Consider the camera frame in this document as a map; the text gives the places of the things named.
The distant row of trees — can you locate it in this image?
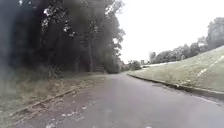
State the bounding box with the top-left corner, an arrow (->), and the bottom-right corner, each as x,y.
148,17 -> 224,65

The row of dark trees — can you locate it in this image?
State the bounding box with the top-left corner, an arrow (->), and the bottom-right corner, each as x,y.
0,0 -> 126,79

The grey asphalt road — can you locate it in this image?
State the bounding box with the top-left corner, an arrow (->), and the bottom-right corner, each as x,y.
13,71 -> 224,128

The leaf-littered grass verge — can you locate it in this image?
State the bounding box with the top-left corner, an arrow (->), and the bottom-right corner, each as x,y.
0,71 -> 108,128

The concrete kerb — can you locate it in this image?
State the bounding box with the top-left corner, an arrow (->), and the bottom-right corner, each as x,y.
126,73 -> 224,100

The grass slope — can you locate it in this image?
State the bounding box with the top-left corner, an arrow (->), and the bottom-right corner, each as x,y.
129,45 -> 224,93

